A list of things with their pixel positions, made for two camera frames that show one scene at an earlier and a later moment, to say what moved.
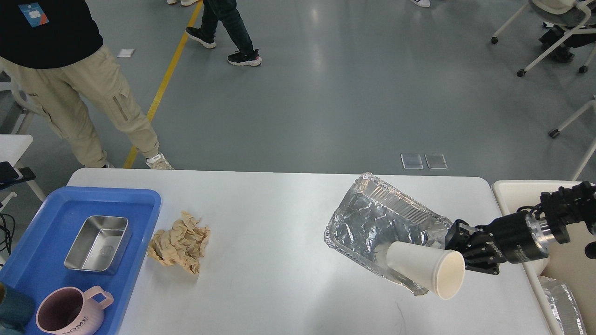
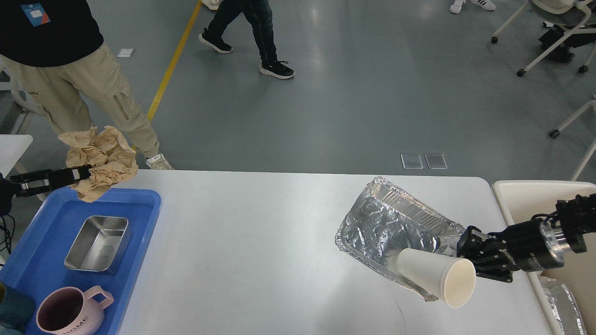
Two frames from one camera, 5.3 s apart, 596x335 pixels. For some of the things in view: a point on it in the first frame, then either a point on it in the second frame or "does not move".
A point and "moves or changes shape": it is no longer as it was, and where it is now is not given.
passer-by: [186, 3] → [213, 4]
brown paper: [184, 244] → [113, 160]
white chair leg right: [554, 132] does not move
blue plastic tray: [36, 266] does not move
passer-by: [228, 10] → [259, 12]
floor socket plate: [414, 161] does not move
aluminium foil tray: [373, 215] moves or changes shape
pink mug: [69, 311] does not move
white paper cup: [441, 270] moves or changes shape
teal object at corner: [17, 310] does not move
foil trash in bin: [566, 308] does not move
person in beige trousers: [51, 51] does not move
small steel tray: [100, 244] does not move
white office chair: [577, 16] does not move
